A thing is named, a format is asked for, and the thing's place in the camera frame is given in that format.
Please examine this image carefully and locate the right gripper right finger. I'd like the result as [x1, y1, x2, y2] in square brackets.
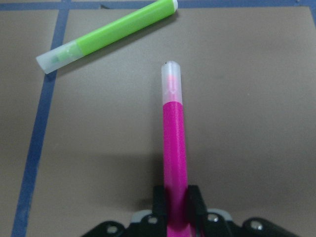
[187, 185, 208, 237]

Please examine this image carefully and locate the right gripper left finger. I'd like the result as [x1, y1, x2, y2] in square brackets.
[152, 185, 168, 237]

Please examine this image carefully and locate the pink pen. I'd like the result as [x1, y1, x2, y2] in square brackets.
[161, 61, 191, 237]

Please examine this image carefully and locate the green highlighter pen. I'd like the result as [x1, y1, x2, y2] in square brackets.
[36, 0, 178, 74]

